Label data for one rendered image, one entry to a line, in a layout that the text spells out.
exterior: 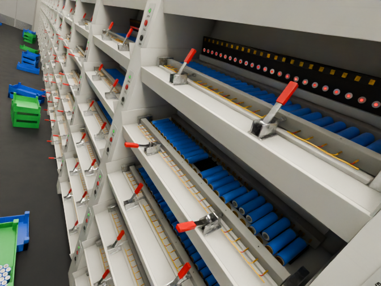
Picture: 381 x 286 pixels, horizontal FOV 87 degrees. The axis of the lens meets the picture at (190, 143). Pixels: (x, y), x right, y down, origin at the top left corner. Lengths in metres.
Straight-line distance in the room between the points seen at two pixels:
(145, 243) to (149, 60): 0.52
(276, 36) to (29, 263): 1.43
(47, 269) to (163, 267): 0.90
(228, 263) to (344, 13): 0.38
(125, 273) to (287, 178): 0.62
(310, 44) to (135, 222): 0.63
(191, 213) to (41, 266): 1.08
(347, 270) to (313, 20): 0.29
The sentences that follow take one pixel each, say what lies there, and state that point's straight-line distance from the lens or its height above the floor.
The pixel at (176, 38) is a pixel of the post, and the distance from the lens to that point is 0.70.
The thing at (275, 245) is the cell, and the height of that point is 0.95.
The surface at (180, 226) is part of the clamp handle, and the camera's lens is 0.35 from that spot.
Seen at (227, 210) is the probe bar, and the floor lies 0.95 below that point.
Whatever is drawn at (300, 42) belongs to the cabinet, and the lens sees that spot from 0.56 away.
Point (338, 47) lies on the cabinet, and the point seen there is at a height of 1.31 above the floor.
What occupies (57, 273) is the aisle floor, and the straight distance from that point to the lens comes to 1.38.
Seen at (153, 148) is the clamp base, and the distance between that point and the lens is 0.56.
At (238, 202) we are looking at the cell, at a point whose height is 0.96.
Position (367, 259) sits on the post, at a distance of 0.28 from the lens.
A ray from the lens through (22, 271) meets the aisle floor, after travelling 1.40.
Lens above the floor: 1.16
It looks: 19 degrees down
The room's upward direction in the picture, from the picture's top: 24 degrees clockwise
